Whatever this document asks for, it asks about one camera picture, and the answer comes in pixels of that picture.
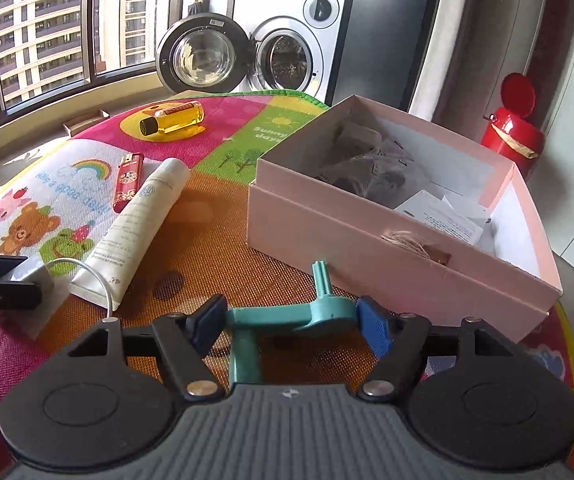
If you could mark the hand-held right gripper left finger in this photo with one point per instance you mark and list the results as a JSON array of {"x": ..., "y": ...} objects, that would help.
[{"x": 207, "y": 321}]

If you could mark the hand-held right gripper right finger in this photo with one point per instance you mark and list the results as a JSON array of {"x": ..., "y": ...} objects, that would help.
[{"x": 373, "y": 326}]

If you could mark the teal plastic tool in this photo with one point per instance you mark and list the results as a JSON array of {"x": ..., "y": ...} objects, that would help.
[{"x": 277, "y": 317}]

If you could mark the pink cardboard box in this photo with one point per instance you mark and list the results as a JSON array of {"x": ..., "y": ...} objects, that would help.
[{"x": 342, "y": 250}]

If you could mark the white retail package box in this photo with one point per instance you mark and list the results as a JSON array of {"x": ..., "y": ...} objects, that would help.
[{"x": 442, "y": 217}]

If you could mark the black item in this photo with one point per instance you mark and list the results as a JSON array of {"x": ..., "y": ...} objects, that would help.
[{"x": 367, "y": 172}]

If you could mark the colourful cartoon play mat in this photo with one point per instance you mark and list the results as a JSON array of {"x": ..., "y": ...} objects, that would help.
[{"x": 207, "y": 200}]

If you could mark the white cream tube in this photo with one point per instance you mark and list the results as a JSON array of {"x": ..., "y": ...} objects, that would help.
[{"x": 132, "y": 225}]

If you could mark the red lighter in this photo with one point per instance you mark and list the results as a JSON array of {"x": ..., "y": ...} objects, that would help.
[{"x": 128, "y": 182}]

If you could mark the small cardboard box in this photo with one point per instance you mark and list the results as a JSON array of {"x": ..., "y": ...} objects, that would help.
[{"x": 84, "y": 122}]

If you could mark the yellow oil bottle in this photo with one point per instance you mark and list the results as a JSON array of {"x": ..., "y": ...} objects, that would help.
[{"x": 177, "y": 116}]

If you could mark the red pedal trash can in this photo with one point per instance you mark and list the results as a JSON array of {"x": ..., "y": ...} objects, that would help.
[{"x": 509, "y": 135}]

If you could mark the balcony window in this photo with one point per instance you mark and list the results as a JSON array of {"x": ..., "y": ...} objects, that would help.
[{"x": 89, "y": 20}]

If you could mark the silver washing machine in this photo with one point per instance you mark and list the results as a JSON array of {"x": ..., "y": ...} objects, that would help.
[{"x": 292, "y": 5}]

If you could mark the red wall hanging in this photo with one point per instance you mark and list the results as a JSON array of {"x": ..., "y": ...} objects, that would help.
[{"x": 552, "y": 35}]

